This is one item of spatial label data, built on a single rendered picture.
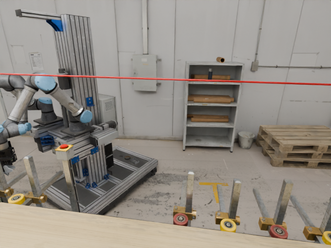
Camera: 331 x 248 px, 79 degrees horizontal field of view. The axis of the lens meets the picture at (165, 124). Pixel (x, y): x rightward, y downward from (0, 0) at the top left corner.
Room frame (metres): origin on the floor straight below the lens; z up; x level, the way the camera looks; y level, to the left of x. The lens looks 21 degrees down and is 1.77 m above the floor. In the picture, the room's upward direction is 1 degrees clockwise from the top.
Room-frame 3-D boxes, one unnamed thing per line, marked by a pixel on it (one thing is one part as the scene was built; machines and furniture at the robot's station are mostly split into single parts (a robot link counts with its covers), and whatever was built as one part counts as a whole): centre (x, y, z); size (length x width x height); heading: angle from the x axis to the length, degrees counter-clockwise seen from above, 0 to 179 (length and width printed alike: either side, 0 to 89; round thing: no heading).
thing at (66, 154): (1.04, 0.59, 1.18); 0.07 x 0.07 x 0.08; 82
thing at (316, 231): (0.83, -0.86, 0.80); 0.13 x 0.06 x 0.05; 82
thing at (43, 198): (1.09, 0.87, 0.81); 0.13 x 0.06 x 0.05; 82
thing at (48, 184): (1.17, 0.87, 0.81); 0.43 x 0.03 x 0.04; 172
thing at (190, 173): (0.94, -0.14, 0.90); 0.03 x 0.03 x 0.48; 82
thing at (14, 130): (1.30, 1.05, 1.22); 0.11 x 0.11 x 0.08; 51
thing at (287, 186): (0.87, -0.64, 0.90); 0.03 x 0.03 x 0.48; 82
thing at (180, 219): (0.83, -0.09, 0.85); 0.08 x 0.08 x 0.11
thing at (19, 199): (0.98, 0.90, 0.85); 0.08 x 0.08 x 0.11
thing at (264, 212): (0.96, -0.61, 0.83); 0.43 x 0.03 x 0.04; 172
